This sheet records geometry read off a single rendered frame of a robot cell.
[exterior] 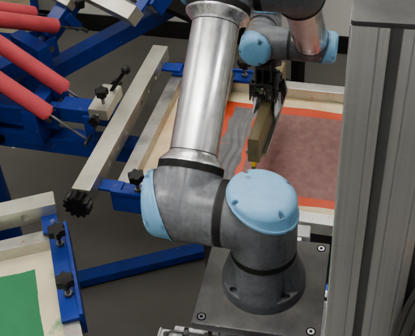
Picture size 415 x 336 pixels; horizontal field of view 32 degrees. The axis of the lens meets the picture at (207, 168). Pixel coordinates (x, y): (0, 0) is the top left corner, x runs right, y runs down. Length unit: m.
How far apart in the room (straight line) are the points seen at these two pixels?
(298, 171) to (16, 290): 0.80
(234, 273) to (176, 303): 1.65
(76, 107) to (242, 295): 1.05
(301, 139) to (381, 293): 1.40
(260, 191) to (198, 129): 0.15
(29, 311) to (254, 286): 0.67
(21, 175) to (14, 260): 1.74
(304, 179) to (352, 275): 1.27
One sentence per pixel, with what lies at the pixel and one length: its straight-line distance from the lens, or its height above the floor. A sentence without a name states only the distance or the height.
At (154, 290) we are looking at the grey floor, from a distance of 2.99.
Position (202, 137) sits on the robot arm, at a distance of 1.24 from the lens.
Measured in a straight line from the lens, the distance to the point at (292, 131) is 2.15.
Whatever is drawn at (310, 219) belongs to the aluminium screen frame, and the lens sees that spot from 1.84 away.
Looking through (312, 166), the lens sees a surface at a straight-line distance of 2.03.
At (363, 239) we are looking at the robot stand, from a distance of 0.69.
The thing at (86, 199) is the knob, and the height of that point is 1.04.
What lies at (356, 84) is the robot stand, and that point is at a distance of 0.58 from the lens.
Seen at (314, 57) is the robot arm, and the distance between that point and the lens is 1.67.
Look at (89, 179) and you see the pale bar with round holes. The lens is 1.92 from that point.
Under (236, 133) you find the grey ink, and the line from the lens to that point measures 2.13.
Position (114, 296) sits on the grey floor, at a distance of 2.99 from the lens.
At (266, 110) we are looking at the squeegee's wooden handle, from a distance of 1.92.
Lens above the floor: 2.31
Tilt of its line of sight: 42 degrees down
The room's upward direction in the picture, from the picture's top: 4 degrees counter-clockwise
